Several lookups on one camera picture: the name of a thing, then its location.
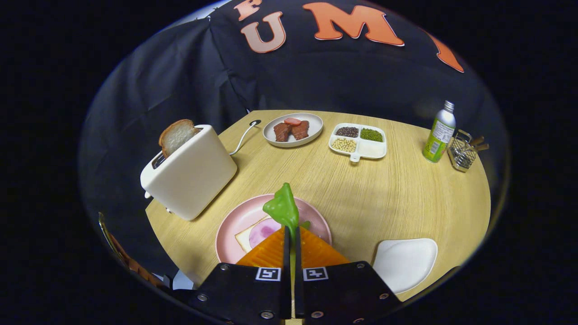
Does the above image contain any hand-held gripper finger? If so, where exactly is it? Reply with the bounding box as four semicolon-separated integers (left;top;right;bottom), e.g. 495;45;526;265
187;226;292;325
294;226;402;325

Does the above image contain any green lettuce leaf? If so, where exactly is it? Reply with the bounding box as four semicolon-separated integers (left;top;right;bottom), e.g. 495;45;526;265
263;182;311;294

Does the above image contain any toasted bread slice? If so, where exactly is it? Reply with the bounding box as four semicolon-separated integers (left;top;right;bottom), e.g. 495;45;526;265
158;119;201;158

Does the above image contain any pink ham slice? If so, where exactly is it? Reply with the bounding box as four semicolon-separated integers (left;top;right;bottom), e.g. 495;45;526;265
249;218;283;249

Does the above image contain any white bread slice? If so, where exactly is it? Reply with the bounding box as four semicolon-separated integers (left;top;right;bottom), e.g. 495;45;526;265
235;216;283;253

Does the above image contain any pink plate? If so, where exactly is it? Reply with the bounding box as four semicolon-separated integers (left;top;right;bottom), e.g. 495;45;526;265
215;194;332;265

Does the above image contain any white square dish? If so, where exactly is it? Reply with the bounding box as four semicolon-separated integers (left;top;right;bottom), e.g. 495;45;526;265
373;238;438;295

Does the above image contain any white toaster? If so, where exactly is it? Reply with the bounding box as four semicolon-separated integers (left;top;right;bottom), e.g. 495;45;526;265
140;125;238;221

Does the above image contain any brown meat piece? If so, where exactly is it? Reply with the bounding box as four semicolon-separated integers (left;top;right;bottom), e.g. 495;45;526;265
273;122;293;143
291;120;310;140

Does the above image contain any white divided dish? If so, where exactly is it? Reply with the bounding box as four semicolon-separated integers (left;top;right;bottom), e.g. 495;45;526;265
328;123;387;163

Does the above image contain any round grey plate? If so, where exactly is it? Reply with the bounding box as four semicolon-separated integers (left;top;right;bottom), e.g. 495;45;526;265
262;112;324;148

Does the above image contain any brown slatted object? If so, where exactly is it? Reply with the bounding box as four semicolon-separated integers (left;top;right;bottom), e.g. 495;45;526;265
98;211;170;289

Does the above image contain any black backdrop cloth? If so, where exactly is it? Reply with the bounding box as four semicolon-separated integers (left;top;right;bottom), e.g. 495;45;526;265
77;0;511;280

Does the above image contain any green bottle with silver cap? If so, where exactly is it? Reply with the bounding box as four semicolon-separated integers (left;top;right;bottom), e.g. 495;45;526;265
423;100;457;163

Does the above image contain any white toaster cable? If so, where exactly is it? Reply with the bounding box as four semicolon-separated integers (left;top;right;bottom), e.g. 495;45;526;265
229;121;258;156

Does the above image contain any metal wire basket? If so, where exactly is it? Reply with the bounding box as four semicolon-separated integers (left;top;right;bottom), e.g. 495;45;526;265
447;130;479;173

